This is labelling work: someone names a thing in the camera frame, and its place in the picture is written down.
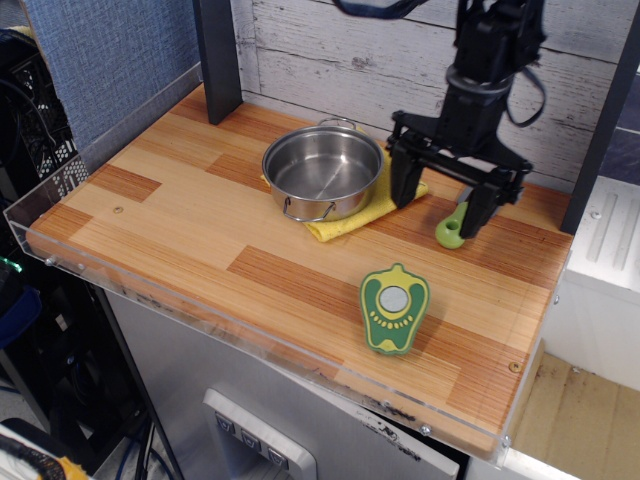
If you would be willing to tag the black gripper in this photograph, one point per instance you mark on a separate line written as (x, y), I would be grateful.
(461, 143)

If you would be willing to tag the green handled grey spatula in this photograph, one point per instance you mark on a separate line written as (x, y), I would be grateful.
(448, 231)

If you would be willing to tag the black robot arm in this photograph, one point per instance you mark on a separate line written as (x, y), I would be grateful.
(493, 45)

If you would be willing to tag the stainless steel pot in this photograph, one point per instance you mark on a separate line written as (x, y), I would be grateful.
(320, 170)

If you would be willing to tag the green toy pepper half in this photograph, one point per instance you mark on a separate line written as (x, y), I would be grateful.
(393, 304)

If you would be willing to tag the grey button panel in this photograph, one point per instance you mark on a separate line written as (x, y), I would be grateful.
(258, 436)

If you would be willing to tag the black plastic crate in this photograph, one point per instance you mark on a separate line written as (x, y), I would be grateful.
(34, 127)

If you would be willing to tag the clear acrylic table guard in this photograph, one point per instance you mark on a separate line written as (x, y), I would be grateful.
(221, 285)

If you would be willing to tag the white aluminium rail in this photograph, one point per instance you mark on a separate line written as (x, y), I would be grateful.
(606, 244)

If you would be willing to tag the dark grey right post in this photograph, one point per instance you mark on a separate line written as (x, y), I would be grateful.
(615, 100)

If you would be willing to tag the dark grey post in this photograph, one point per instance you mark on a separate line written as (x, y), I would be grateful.
(219, 58)
(615, 100)

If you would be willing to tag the dark grey left post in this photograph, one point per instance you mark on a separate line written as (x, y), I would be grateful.
(219, 58)

